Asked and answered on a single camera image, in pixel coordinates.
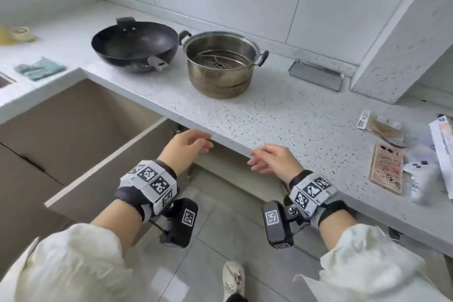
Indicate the person's right hand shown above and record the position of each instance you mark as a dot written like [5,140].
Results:
[279,163]

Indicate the person's left hand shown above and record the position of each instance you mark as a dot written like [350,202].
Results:
[184,151]

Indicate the steel steamer pot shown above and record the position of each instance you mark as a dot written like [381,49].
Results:
[216,78]

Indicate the black wok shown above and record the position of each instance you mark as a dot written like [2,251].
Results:
[131,47]

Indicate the person's left forearm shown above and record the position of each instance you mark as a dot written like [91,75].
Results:
[70,266]

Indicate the person's right forearm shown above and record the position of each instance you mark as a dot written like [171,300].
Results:
[368,270]

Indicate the steel cabinet hinge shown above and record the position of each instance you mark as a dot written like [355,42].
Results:
[176,130]

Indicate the white tagged right wristband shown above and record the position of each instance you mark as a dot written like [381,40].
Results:
[311,192]

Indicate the white tagged wristband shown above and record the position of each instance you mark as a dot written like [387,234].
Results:
[311,192]
[150,181]

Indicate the white tagged left wristband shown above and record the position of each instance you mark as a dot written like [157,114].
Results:
[150,181]

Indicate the steel rectangular tray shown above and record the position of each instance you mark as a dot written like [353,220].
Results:
[315,77]

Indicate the white printed tag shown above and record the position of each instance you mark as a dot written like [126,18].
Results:
[363,120]

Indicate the pink cased phone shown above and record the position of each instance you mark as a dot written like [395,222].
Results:
[386,169]

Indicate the brown packet clear wrap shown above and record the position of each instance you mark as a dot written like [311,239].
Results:
[385,132]

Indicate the white right shoe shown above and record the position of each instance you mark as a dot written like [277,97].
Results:
[233,278]

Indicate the white game controller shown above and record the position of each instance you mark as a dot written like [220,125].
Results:
[421,181]

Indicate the green dish cloth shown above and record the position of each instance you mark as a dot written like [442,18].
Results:
[40,69]

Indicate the long white wrap box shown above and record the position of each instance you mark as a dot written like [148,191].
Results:
[445,149]

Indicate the beige tape roll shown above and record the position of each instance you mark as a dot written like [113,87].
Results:
[22,34]

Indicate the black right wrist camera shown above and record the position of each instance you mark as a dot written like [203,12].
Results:
[277,225]

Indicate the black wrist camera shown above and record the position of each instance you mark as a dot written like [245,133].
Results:
[277,225]
[180,224]

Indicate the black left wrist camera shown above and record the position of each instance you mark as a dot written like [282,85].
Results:
[180,224]

